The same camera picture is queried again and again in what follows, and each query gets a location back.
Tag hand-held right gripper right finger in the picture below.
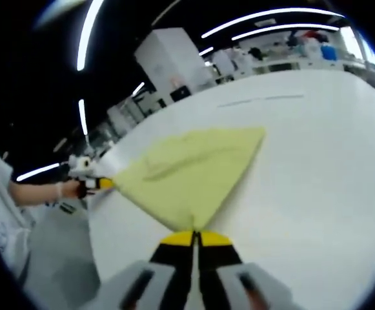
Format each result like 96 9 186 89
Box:
195 231 301 310

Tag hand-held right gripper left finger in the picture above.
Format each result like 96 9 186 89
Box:
86 230 197 310

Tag yellow long-sleeved garment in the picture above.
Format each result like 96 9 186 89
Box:
110 126 268 233

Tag person's left hand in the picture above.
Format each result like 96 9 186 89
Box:
56 180 81 202

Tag person in white shirt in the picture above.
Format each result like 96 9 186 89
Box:
0 141 38 282

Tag black box at column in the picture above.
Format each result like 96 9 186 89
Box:
170 86 192 103

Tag wide white column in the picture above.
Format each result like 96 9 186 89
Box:
134 26 214 101

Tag white tall cabinet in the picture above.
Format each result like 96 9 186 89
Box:
213 49 234 76

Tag white workbench cabinets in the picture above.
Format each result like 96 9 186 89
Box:
212 48 347 82

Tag blue storage bin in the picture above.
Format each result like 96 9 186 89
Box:
320 45 337 61

